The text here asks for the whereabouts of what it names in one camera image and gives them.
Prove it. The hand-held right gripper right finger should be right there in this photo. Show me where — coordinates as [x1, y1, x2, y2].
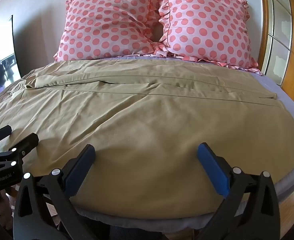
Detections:
[197, 142, 280, 240]

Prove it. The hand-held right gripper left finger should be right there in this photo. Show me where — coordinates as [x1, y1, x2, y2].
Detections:
[13, 144, 96, 240]

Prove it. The tan bed sheet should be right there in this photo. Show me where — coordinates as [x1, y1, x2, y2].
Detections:
[0, 59, 288, 221]

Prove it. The person's dark blue clothing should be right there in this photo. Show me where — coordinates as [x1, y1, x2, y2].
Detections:
[109, 226, 163, 240]

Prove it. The pink polka-dot ruffled pillow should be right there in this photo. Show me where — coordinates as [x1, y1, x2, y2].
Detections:
[153, 0, 265, 77]
[53, 0, 163, 62]

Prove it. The wooden framed mirror door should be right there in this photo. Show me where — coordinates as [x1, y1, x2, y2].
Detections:
[259, 0, 294, 103]

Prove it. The black framed wall screen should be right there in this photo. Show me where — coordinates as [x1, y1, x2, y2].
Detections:
[0, 15, 21, 98]

